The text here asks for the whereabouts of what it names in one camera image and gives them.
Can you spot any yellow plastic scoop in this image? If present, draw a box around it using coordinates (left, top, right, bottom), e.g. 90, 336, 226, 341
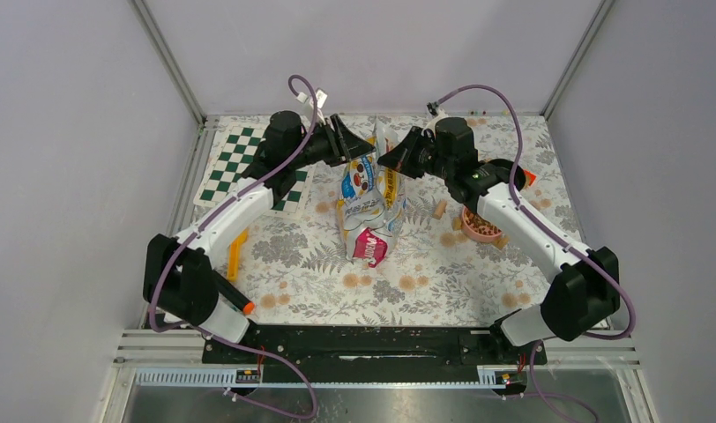
226, 229, 249, 284

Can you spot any floral tablecloth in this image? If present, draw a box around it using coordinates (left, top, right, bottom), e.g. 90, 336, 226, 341
233, 115, 580, 326

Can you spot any orange red small object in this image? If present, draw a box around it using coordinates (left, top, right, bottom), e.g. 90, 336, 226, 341
523, 169, 537, 189

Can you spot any green white chessboard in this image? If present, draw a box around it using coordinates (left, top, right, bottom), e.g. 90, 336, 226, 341
193, 122, 314, 219

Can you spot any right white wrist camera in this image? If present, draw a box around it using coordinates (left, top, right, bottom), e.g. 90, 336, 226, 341
422, 102, 448, 136

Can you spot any black marker orange cap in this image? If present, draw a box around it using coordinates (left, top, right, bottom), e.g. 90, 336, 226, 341
215, 273, 256, 315

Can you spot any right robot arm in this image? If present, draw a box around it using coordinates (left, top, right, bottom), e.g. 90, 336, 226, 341
378, 117, 621, 363

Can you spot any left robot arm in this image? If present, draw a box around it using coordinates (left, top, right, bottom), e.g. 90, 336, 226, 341
143, 111, 374, 362

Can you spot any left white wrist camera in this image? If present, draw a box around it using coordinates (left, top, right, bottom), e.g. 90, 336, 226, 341
296, 88, 328, 125

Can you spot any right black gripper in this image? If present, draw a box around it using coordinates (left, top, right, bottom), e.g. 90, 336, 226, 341
378, 126, 454, 180

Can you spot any wooden cork cylinder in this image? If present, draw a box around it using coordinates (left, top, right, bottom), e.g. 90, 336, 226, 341
432, 200, 448, 219

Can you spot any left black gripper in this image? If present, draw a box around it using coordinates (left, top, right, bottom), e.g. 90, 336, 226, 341
288, 114, 374, 169

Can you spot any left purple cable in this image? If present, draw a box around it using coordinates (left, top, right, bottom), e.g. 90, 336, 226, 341
147, 74, 319, 334

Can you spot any wooden block near bowl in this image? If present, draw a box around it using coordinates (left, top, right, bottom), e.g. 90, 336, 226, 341
493, 234, 509, 250

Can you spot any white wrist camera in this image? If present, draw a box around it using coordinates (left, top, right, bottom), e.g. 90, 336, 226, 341
422, 102, 448, 136
296, 88, 328, 125

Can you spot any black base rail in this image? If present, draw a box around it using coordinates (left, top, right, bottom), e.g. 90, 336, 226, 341
201, 323, 546, 387

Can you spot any black empty bowl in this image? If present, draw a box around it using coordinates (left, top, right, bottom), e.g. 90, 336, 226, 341
487, 159, 528, 190

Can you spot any pink bowl with kibble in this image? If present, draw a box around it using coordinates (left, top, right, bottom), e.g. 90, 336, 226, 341
460, 207, 503, 243

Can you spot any cat food bag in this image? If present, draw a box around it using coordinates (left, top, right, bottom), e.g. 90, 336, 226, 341
337, 121, 407, 268

